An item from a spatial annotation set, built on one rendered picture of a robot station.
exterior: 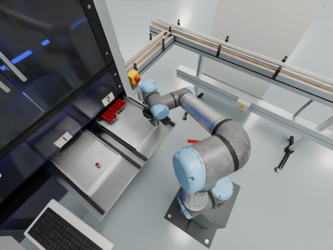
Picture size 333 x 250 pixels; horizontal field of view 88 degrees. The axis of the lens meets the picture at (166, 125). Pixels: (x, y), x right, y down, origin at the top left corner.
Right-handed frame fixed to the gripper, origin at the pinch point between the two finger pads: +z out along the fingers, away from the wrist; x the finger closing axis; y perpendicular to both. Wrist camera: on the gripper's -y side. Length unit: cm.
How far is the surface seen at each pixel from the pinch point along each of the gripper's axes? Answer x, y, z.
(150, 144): 11.9, -3.2, 3.6
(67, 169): 52, 27, 3
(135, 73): -18.9, 32.0, -11.7
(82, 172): 48, 18, 3
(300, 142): -86, -96, 60
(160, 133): 2.6, -3.5, 3.6
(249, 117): -113, -48, 92
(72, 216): 67, 8, 11
